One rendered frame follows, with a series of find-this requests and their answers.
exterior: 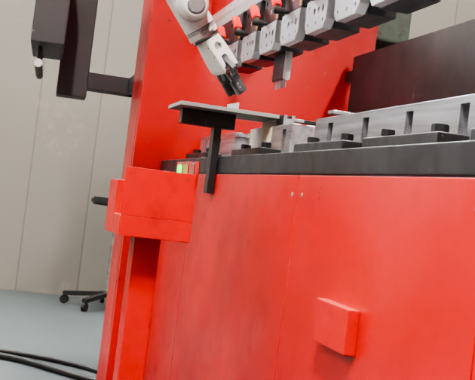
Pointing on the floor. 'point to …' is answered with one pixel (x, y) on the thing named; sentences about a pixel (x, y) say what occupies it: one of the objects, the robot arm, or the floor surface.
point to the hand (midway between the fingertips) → (234, 87)
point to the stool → (106, 277)
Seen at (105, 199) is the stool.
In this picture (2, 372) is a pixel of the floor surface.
